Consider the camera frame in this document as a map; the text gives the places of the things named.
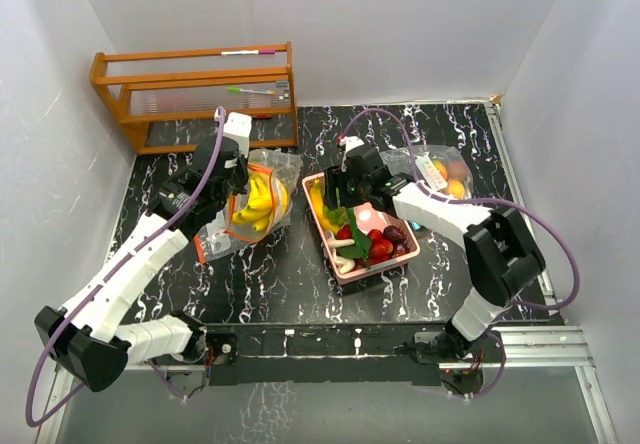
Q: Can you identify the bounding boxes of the yellow banana bunch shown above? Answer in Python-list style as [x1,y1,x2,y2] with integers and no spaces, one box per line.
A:
[229,165,290,241]

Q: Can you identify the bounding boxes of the red zipper clear bag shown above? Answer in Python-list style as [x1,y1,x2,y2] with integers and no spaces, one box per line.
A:
[225,148,302,243]
[194,211,239,264]

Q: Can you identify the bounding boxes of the blue zipper clear bag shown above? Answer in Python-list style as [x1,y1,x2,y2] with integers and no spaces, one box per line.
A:
[381,145,473,199]

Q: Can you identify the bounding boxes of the yellow orange fruit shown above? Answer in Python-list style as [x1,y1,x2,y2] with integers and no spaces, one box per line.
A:
[445,179,467,200]

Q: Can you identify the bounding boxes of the red apple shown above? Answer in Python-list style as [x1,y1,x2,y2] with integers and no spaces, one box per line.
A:
[446,160,469,181]

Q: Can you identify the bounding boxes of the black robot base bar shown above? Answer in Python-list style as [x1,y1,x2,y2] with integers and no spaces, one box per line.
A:
[164,321,506,388]

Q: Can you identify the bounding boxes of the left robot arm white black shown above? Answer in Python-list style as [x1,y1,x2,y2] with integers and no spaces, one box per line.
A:
[34,137,248,392]

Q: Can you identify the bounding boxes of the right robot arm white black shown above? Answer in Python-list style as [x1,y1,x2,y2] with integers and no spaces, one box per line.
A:
[324,137,546,361]

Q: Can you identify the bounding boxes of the pink plastic basket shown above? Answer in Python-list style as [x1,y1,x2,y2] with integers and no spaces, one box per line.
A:
[302,173,420,285]

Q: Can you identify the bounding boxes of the dark red plum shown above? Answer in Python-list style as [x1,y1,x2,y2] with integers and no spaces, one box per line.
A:
[383,225,406,244]

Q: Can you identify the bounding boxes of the green leaf vegetable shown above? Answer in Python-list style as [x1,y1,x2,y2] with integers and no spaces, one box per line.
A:
[335,208,372,260]

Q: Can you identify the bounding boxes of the red strawberry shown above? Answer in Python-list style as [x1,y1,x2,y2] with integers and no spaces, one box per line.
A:
[368,238,394,262]

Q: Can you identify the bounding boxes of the green cap marker pen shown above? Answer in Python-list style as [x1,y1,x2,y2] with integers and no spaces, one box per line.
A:
[226,86,277,96]

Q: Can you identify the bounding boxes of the wooden shelf rack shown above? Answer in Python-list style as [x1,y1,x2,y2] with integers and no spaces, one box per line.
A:
[89,42,299,155]

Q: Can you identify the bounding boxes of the grey staples block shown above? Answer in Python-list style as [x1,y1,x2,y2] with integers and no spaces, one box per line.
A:
[276,80,289,92]

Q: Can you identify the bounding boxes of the pink white marker pen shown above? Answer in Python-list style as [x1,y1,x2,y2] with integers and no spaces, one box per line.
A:
[219,49,277,57]

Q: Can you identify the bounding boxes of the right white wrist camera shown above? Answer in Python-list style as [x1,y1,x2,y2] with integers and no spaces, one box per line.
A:
[338,136,364,172]

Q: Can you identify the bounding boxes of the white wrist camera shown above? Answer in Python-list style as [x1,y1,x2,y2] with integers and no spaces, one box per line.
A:
[338,136,364,172]
[223,112,252,157]

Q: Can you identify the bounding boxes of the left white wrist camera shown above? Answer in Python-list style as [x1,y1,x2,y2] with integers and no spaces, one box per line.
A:
[223,112,252,157]

